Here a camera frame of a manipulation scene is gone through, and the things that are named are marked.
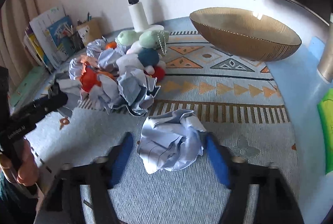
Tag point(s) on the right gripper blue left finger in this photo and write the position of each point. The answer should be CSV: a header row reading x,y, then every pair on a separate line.
x,y
118,158

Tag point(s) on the small orange mandarin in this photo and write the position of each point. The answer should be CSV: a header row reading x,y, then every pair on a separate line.
x,y
111,45

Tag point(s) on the leaning children's books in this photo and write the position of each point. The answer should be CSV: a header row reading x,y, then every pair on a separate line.
x,y
50,35

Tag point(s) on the patterned woven table mat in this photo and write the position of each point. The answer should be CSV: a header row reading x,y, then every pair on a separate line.
x,y
235,98

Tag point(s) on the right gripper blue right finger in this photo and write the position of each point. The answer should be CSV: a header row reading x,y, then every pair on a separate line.
x,y
219,157

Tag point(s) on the beige curtain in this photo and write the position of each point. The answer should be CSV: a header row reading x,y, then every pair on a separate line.
x,y
15,17

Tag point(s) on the metallic monitor stand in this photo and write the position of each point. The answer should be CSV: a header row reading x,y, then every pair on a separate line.
x,y
325,66

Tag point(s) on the pile of crumpled papers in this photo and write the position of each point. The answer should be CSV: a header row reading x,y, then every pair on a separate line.
x,y
93,76

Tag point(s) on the white duck plush toy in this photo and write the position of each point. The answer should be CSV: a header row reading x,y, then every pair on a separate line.
x,y
146,59

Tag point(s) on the cardboard pen holder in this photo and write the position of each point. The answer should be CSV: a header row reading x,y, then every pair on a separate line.
x,y
89,31

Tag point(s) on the black mesh pen cup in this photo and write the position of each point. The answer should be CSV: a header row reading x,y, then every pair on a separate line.
x,y
72,41

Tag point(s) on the green dango plush toy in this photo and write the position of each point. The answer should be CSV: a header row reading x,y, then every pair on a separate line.
x,y
131,42

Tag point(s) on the amber ribbed glass bowl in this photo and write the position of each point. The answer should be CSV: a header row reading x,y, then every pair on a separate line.
x,y
239,32

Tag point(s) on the green plastic object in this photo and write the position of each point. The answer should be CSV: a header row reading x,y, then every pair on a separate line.
x,y
325,109

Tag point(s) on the person's left hand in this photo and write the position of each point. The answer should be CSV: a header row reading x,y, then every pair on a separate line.
x,y
28,173

